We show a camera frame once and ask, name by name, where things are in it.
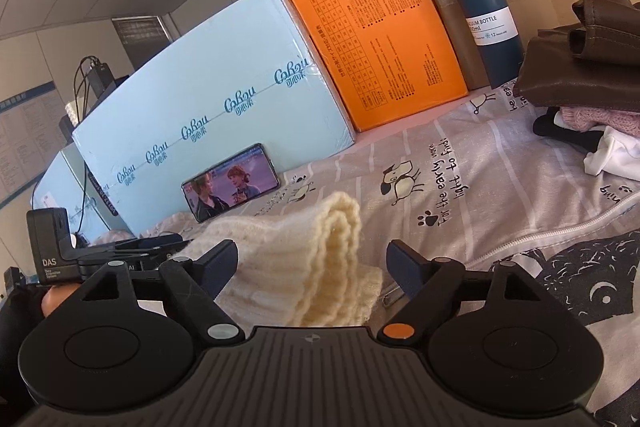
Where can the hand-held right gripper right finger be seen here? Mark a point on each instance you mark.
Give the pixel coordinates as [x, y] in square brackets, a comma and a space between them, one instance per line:
[405, 267]

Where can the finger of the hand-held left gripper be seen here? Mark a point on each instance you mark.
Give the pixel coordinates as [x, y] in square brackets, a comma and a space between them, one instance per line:
[160, 244]

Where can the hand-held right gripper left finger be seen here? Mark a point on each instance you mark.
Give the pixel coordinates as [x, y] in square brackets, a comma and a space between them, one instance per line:
[220, 264]

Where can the cream knitted sweater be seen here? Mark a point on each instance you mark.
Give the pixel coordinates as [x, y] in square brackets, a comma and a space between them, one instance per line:
[310, 267]

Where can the person's left hand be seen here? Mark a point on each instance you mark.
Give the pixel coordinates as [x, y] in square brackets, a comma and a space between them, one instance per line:
[55, 299]

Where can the light blue cardboard box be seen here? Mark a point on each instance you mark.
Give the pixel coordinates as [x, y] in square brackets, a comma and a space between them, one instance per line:
[210, 82]
[60, 187]

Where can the black smartphone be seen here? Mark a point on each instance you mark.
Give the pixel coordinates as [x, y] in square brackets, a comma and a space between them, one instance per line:
[230, 184]

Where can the printed bed sheet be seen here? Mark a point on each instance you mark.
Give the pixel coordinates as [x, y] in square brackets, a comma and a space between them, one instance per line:
[500, 207]

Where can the black cloth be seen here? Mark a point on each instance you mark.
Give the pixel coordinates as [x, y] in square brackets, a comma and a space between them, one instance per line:
[560, 134]

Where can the orange cardboard box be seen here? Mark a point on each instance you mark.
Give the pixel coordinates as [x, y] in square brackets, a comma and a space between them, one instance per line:
[380, 32]

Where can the white cloth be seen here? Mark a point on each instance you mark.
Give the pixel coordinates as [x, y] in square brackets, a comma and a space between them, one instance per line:
[617, 157]

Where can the dark blue vacuum bottle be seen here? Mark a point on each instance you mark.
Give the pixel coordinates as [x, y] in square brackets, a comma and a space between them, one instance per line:
[485, 32]

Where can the brown leather garment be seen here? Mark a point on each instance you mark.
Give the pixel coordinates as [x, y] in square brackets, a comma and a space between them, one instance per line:
[575, 82]

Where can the pink knitted sweater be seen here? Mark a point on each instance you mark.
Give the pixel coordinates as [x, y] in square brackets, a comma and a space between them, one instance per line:
[615, 119]

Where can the wall notice board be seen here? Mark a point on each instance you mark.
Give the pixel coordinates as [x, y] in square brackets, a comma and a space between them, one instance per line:
[25, 142]

